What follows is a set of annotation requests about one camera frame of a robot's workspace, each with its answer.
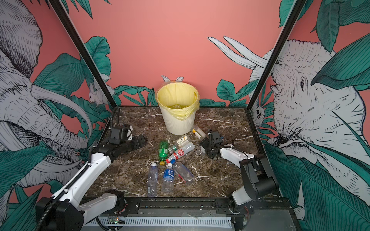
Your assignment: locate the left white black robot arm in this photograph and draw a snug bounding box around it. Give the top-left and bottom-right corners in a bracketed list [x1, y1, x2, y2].
[35, 135, 147, 231]

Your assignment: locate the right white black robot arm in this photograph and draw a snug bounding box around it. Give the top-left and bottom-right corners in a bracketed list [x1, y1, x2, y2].
[199, 137, 279, 213]

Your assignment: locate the white ribbed plastic bin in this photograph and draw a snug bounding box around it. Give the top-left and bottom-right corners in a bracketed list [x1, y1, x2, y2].
[160, 106, 196, 135]

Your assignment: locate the yellow plastic bin liner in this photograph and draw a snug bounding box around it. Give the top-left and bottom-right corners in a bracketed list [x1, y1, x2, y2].
[156, 82, 200, 120]

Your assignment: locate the clear bottle orange label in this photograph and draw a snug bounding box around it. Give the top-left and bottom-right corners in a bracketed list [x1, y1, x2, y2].
[192, 125, 207, 141]

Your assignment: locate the clear bottle red label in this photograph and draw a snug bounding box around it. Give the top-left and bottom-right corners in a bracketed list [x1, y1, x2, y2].
[166, 142, 195, 164]

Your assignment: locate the small clear bottle cream label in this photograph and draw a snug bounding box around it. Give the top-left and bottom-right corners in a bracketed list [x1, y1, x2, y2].
[168, 135, 190, 154]

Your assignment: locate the green bottle green label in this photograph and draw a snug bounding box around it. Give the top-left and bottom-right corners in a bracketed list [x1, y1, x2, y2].
[158, 140, 169, 166]

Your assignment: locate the crushed clear bottle blue cap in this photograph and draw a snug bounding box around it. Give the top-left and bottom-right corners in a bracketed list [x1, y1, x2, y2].
[171, 160, 195, 184]

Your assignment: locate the clear bottle white cap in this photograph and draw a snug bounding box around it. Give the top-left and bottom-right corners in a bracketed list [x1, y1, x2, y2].
[147, 163, 158, 197]

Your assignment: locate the blue label bottle white cap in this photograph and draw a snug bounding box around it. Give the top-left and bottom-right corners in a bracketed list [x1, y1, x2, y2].
[162, 163, 175, 193]

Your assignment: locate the white perforated vent strip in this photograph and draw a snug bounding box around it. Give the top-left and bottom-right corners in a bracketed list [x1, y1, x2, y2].
[101, 217, 233, 228]

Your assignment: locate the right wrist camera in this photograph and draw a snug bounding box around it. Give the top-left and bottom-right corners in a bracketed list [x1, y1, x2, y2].
[209, 131, 224, 146]

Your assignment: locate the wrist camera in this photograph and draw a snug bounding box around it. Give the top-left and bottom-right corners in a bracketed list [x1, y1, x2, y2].
[108, 124, 133, 145]
[209, 131, 224, 146]

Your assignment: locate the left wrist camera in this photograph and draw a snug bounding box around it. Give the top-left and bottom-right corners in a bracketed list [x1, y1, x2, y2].
[108, 124, 133, 145]

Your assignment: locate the black front rail frame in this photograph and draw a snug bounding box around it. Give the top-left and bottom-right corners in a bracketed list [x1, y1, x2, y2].
[86, 197, 293, 216]

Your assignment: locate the left black corner post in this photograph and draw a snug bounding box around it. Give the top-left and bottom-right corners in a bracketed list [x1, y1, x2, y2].
[48, 0, 117, 108]

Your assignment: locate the black corner post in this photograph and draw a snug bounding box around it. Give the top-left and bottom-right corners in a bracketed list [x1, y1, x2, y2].
[247, 0, 306, 112]
[48, 0, 117, 108]

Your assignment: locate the right black corner post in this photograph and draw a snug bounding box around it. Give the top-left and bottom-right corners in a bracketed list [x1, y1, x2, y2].
[247, 0, 306, 112]

